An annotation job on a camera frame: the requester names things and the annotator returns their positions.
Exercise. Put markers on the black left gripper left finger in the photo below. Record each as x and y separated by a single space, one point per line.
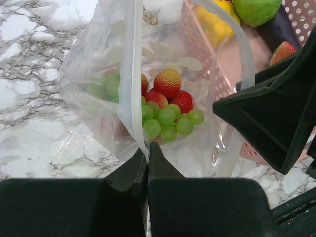
113 206

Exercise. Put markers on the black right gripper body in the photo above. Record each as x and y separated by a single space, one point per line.
297 217

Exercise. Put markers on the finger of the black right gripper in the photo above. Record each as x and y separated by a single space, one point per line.
277 115

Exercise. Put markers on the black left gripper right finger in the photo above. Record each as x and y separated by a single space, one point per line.
205 207

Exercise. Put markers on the green grape bunch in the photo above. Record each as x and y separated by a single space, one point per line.
165 124

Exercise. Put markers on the red strawberry bunch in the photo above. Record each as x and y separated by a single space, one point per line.
132 93

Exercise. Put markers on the clear zip top bag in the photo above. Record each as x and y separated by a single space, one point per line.
148 71

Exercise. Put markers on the red watermelon slice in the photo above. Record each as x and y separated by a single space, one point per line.
284 50

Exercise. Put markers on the dark purple eggplant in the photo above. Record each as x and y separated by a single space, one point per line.
278 30

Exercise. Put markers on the yellow bell pepper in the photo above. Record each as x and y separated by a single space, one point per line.
216 30

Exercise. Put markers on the green custard apple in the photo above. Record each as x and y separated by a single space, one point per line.
256 12

